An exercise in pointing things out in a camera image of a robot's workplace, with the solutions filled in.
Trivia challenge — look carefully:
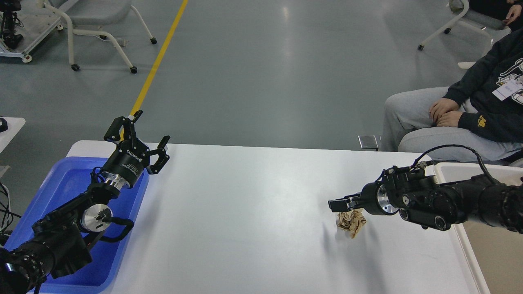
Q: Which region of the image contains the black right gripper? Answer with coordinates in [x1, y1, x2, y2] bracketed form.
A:
[328, 182, 399, 216]

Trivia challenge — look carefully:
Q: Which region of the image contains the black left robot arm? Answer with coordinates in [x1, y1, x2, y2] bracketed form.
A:
[1, 110, 170, 294]

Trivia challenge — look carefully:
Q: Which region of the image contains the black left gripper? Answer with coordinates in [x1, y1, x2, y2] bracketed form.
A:
[101, 110, 171, 188]

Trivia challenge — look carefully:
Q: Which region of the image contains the aluminium frame cart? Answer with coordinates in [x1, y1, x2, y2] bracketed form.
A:
[0, 0, 64, 63]

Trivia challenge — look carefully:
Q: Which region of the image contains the white chair background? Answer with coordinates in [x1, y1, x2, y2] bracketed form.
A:
[417, 0, 510, 52]
[37, 0, 157, 74]

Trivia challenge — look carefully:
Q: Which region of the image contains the seated person in dark hoodie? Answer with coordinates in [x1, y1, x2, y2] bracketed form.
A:
[382, 4, 523, 162]

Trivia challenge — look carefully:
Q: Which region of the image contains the white side table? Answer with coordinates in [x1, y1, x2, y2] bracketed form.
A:
[0, 116, 26, 153]

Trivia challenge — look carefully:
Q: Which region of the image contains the blue plastic bin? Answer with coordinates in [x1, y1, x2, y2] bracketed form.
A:
[5, 157, 149, 294]

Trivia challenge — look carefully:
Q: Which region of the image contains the white chair right background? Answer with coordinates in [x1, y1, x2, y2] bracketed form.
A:
[417, 0, 510, 52]

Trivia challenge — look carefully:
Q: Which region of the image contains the brown paper ball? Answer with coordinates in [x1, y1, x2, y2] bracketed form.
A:
[336, 208, 367, 238]

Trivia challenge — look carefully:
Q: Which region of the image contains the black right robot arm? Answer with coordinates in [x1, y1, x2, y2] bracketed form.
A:
[328, 151, 523, 233]

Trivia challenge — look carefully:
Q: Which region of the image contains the white chair left background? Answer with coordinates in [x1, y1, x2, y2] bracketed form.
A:
[37, 0, 157, 74]

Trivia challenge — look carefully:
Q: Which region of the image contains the metal floor plate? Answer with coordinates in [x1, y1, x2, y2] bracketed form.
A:
[358, 135, 383, 151]

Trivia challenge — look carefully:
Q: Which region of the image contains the white plastic bin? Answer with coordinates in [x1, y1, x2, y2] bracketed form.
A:
[434, 163, 523, 294]

